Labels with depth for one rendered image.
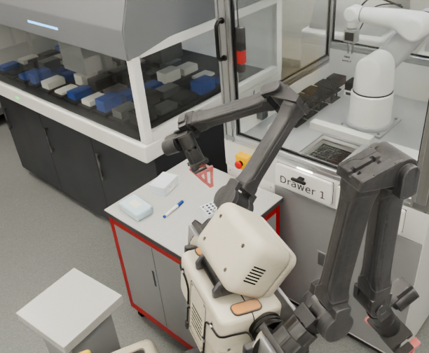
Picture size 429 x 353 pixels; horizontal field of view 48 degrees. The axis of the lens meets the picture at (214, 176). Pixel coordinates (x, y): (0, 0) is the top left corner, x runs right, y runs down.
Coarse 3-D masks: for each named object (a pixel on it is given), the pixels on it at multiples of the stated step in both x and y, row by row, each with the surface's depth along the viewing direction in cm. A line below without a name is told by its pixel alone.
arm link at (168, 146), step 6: (180, 120) 172; (186, 120) 171; (180, 126) 171; (186, 126) 170; (174, 132) 174; (180, 132) 174; (192, 132) 173; (168, 138) 176; (162, 144) 175; (168, 144) 173; (174, 144) 172; (162, 150) 174; (168, 150) 173; (174, 150) 173; (180, 150) 174
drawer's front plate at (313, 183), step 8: (280, 168) 220; (288, 168) 217; (288, 176) 219; (296, 176) 216; (304, 176) 212; (312, 176) 210; (280, 184) 225; (296, 184) 218; (312, 184) 211; (320, 184) 208; (328, 184) 205; (304, 192) 216; (328, 192) 207; (320, 200) 212; (328, 200) 209
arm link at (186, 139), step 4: (184, 132) 170; (188, 132) 170; (176, 136) 172; (180, 136) 170; (184, 136) 168; (188, 136) 169; (192, 136) 170; (176, 140) 172; (180, 140) 169; (184, 140) 169; (188, 140) 169; (192, 140) 169; (176, 144) 172; (180, 144) 171; (184, 144) 169; (188, 144) 169; (192, 144) 169; (184, 148) 170; (188, 148) 170
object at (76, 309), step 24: (48, 288) 189; (72, 288) 188; (96, 288) 187; (24, 312) 180; (48, 312) 179; (72, 312) 178; (96, 312) 177; (48, 336) 170; (72, 336) 169; (96, 336) 184
